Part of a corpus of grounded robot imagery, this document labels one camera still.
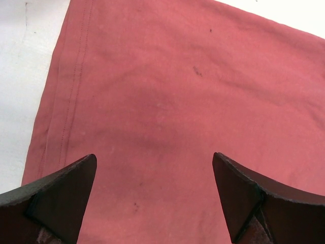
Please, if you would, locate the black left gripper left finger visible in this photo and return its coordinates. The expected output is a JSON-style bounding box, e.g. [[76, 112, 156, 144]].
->
[[1, 154, 97, 243]]

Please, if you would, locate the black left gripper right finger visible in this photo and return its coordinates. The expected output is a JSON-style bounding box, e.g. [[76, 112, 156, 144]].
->
[[212, 152, 324, 243]]

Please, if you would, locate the salmon pink t shirt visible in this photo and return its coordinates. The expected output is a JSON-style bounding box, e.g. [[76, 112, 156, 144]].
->
[[22, 1, 324, 243]]

